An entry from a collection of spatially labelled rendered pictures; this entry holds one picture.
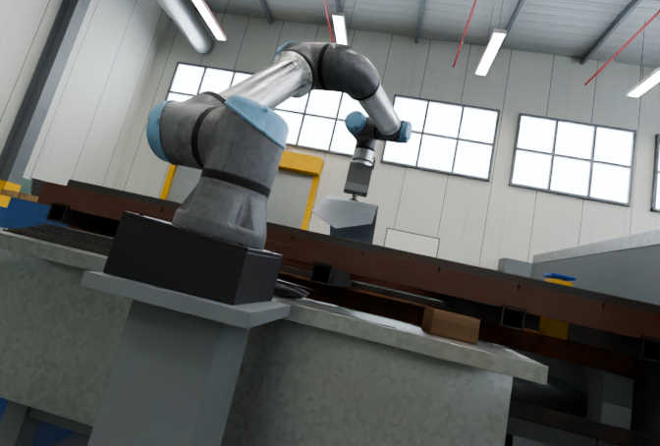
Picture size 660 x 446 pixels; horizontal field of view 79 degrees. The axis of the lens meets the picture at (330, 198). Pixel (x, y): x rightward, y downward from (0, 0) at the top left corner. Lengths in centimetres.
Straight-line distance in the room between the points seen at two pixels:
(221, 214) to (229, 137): 12
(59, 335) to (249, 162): 74
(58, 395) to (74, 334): 14
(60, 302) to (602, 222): 1032
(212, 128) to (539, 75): 1093
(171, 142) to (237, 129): 14
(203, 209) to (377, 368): 54
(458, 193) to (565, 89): 364
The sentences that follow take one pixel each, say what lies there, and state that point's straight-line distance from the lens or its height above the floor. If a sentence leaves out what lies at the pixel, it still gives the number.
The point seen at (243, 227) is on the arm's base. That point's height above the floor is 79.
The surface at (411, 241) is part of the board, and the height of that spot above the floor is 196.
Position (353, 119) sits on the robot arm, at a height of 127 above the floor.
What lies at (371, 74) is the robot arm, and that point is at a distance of 103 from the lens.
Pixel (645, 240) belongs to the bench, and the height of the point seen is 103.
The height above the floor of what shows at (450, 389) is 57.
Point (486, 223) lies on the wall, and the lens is 982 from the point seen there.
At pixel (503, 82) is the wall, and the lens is 1108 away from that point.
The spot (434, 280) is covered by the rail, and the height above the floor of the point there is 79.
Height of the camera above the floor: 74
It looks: 11 degrees up
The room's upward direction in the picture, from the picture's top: 13 degrees clockwise
